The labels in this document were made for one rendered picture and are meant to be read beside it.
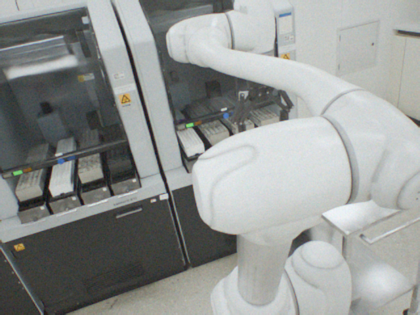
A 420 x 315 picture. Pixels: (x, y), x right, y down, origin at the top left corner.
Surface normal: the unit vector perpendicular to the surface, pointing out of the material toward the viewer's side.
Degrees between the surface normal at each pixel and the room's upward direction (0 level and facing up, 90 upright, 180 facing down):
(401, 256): 0
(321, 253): 6
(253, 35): 92
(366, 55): 90
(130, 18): 29
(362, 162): 66
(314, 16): 90
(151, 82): 90
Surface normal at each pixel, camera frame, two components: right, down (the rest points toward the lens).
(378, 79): 0.29, 0.44
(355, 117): 0.00, -0.79
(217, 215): -0.26, 0.50
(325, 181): 0.16, 0.18
